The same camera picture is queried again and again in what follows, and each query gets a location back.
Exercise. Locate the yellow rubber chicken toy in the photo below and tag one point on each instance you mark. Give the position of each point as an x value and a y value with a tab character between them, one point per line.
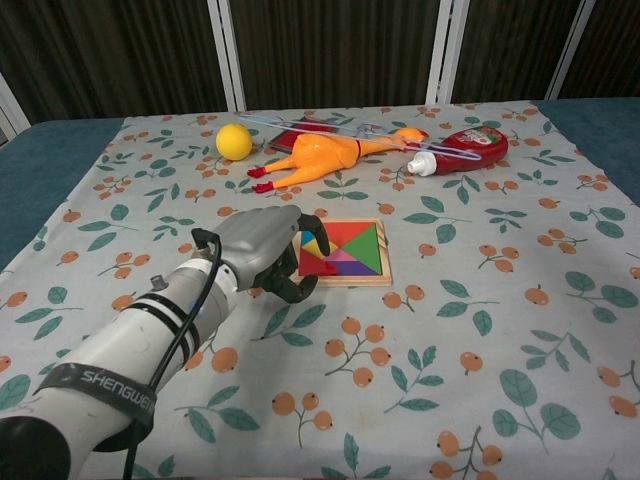
320	155

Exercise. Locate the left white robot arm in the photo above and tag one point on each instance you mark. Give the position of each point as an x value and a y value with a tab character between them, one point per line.
115	350

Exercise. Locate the white partition post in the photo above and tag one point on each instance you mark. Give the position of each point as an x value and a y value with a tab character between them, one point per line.
445	50
227	50
570	45
12	107

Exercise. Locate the flat red rectangular box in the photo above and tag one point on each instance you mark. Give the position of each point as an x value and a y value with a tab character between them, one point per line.
285	137

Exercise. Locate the large red-orange tangram triangle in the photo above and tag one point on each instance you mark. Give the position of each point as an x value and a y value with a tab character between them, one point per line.
350	234

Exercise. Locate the wooden tangram tray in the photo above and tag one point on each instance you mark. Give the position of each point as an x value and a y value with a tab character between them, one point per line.
386	250

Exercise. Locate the yellow ball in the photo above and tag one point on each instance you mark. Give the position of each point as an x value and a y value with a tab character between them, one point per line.
234	142

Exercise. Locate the large green tangram triangle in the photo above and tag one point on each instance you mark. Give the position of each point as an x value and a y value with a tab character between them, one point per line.
367	250

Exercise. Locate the red triangle puzzle piece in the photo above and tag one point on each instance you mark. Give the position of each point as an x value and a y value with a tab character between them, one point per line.
315	267

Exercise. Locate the red ketchup bottle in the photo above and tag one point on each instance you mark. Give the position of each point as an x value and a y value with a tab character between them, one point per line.
470	147

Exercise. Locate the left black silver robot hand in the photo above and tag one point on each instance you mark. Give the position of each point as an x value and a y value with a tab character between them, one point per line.
255	240

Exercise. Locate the floral grey tablecloth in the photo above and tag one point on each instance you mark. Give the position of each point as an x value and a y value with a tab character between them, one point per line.
450	325

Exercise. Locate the pink tangram piece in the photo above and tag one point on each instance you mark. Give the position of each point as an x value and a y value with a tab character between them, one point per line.
344	255

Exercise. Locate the purple tangram piece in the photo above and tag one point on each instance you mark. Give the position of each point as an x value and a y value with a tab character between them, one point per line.
360	268

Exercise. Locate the blue block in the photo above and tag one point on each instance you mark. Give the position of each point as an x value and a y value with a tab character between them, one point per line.
306	238

